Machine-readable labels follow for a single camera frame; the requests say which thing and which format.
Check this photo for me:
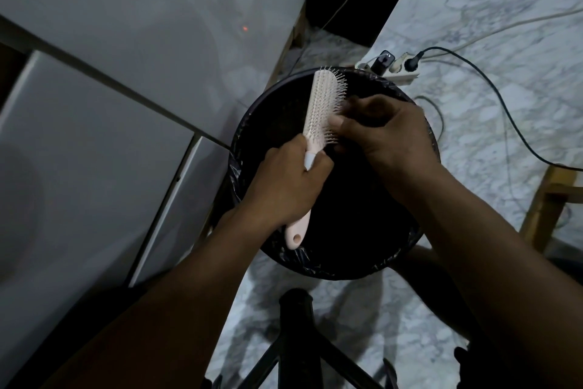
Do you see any person's left hand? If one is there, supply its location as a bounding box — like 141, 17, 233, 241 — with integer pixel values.
240, 134, 335, 230

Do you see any person's right hand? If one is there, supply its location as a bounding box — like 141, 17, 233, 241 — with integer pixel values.
329, 94, 443, 205

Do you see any pink hair brush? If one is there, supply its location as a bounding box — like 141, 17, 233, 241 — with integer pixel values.
285, 67, 349, 250

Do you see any person's right forearm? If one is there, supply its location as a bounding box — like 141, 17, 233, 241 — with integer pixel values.
394, 161, 583, 389

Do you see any person's left forearm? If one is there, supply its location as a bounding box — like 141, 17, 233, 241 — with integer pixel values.
43, 202, 292, 389

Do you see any black trash bin with liner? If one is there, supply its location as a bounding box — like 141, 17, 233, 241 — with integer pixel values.
228, 67, 440, 281

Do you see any black power adapter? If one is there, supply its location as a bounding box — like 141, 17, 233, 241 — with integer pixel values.
371, 50, 396, 76

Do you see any white power strip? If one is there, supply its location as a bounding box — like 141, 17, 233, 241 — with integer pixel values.
354, 53, 420, 85

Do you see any person's leg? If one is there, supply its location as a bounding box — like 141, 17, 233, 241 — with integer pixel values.
389, 245, 483, 339

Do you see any black tripod stand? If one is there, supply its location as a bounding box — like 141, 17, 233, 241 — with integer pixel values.
210, 289, 401, 389

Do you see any white cabinet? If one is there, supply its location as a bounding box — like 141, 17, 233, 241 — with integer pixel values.
0, 0, 310, 389

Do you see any wooden chair leg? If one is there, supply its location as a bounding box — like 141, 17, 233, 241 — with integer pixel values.
519, 165, 583, 254

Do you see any thin white cord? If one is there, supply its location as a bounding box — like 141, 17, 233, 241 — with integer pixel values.
291, 0, 383, 67

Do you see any black plug with cable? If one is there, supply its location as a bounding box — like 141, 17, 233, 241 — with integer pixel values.
404, 46, 583, 173

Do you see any white cable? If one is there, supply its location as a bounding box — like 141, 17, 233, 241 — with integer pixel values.
421, 8, 583, 63

